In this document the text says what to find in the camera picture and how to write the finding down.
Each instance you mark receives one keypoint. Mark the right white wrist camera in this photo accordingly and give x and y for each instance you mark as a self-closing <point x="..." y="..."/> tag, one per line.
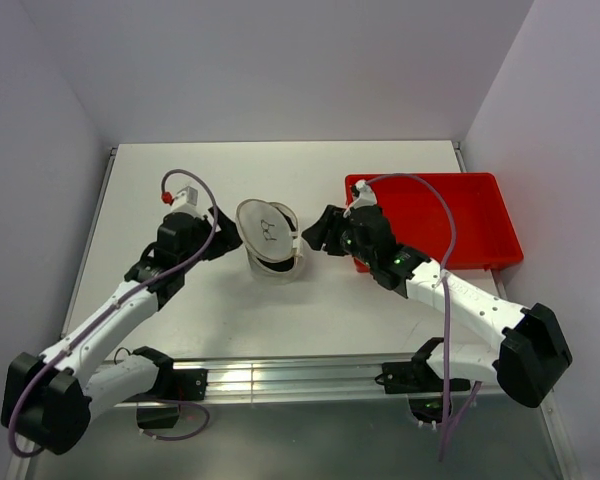
<point x="363" y="200"/>

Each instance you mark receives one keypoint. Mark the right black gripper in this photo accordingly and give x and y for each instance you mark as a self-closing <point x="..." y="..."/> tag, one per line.
<point x="332" y="218"/>

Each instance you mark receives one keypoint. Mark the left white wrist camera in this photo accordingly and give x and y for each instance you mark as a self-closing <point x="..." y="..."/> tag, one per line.
<point x="184" y="201"/>

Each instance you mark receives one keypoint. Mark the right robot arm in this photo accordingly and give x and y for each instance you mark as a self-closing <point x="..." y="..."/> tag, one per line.
<point x="524" y="350"/>

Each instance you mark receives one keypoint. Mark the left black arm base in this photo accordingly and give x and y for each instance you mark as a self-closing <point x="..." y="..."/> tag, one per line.
<point x="177" y="403"/>

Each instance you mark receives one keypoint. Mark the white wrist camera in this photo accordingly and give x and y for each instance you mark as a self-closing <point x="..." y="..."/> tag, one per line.
<point x="363" y="200"/>
<point x="184" y="201"/>

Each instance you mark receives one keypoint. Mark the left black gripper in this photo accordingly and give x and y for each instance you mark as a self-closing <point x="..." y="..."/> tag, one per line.
<point x="226" y="240"/>

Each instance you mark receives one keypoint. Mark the red plastic bin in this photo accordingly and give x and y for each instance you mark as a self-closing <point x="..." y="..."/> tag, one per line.
<point x="485" y="236"/>

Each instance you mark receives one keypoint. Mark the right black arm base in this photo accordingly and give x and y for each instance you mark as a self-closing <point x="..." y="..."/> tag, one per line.
<point x="408" y="377"/>

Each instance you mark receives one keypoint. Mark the black garment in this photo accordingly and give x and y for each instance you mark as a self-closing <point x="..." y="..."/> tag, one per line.
<point x="280" y="251"/>

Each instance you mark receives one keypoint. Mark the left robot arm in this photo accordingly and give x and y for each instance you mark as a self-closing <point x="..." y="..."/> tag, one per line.
<point x="50" y="399"/>

